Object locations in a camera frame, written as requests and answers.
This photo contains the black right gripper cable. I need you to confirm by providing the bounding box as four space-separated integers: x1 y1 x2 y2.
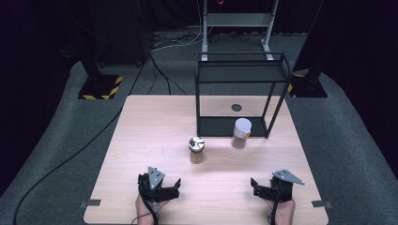
268 185 282 225

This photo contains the black metal two-tier rack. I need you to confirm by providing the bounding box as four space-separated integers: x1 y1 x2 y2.
193 51 294 140

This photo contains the steel lid glass spice jar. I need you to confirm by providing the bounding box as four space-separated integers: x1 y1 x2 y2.
188 136 207 165

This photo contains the grey metal stand frame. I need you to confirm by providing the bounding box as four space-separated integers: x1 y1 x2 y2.
200 0 280 62

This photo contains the grey tape strip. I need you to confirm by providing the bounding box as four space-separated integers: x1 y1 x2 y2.
311 200 333 209
80 199 102 209

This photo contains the white lid spice jar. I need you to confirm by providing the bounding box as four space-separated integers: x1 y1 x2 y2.
230 117 253 150

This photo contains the dark wheeled cabinet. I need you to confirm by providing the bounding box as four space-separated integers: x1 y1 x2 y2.
92 0 155 69

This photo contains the long black floor cable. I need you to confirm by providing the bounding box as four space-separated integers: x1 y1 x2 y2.
11 54 151 225

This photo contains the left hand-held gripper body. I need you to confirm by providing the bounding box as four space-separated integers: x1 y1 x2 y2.
137 166 167 204

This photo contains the person's left hand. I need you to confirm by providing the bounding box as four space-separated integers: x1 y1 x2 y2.
134 194 171 225

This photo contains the black stand with striped base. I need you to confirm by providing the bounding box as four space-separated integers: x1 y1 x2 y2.
73 0 125 101
286 0 329 99

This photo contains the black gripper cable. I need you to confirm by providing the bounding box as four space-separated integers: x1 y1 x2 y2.
268 185 282 225
130 174 161 225

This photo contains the bundle of floor cables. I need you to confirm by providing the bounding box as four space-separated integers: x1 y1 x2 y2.
149 0 207 53

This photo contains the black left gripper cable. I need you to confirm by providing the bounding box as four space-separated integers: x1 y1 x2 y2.
130 174 161 225

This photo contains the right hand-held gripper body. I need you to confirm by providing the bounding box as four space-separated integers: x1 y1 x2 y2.
269 169 306 203

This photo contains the person's right hand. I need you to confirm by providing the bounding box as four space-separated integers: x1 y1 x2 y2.
265 198 297 225

